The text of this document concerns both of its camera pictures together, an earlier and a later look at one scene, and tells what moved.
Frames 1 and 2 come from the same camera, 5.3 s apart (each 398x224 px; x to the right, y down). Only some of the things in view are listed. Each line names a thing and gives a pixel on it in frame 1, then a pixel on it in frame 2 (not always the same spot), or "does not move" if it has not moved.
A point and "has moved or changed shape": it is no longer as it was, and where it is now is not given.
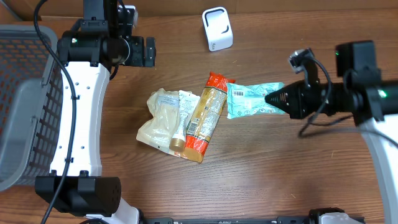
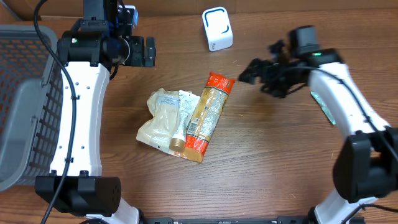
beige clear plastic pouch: [165, 107] does not move
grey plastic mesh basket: [32, 99] does not move
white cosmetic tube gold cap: [187, 104] does not move
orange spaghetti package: [205, 117] does not move
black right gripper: [298, 107] to [253, 71]
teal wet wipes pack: [247, 100] has moved or changed shape
